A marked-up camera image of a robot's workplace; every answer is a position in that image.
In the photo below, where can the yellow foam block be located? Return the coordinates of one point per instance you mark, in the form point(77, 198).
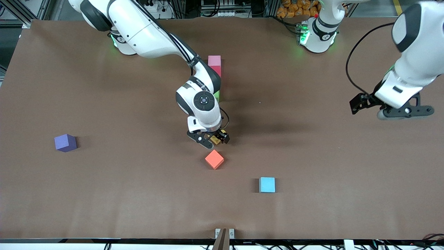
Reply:
point(215, 140)

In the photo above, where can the green foam block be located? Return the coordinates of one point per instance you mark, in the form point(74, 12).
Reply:
point(217, 96)

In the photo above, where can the red foam block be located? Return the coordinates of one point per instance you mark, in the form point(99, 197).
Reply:
point(217, 71)

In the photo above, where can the pink foam block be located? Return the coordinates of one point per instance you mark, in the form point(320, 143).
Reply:
point(214, 60)

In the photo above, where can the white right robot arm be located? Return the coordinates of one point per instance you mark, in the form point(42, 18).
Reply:
point(145, 31)

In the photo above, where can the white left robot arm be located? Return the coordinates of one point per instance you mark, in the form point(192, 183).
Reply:
point(416, 59)

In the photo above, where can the orange foam block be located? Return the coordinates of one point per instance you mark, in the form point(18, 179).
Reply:
point(214, 159)

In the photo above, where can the light blue foam block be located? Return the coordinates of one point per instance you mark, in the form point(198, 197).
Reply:
point(267, 184)

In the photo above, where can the bag of orange objects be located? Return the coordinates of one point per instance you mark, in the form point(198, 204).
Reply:
point(298, 8)

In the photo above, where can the purple foam block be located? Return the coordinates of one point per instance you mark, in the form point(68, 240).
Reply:
point(64, 142)

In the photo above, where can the white power strip with plugs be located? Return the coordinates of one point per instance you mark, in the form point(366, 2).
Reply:
point(158, 4)

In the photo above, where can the small white block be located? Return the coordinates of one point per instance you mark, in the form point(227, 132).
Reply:
point(349, 244)

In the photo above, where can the small metal bracket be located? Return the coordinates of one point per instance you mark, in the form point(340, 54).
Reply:
point(231, 233)

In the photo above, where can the brown camera pole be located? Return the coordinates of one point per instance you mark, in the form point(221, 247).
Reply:
point(221, 241)

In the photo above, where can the aluminium frame profile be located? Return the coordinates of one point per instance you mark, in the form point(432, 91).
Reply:
point(20, 14)

